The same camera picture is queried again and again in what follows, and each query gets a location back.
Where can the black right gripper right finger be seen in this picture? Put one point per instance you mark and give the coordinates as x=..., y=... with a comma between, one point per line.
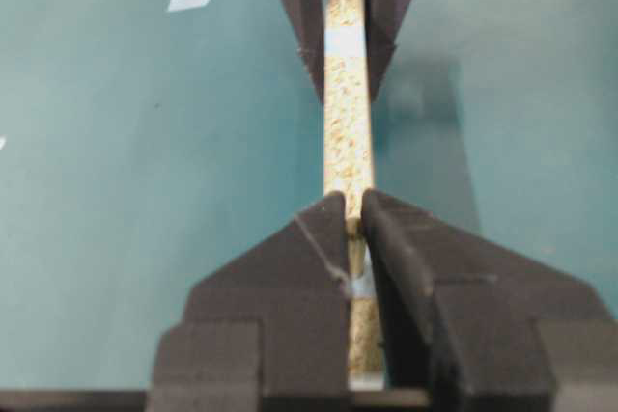
x=482, y=327

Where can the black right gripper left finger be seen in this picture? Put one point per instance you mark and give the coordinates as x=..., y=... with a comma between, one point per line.
x=269, y=331

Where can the short wooden rod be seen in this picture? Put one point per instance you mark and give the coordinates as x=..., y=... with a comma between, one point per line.
x=356, y=247

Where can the wooden particle board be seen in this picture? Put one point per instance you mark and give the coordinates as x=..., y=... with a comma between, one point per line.
x=348, y=168

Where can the blue tape marker top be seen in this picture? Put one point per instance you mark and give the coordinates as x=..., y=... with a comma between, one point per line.
x=184, y=5

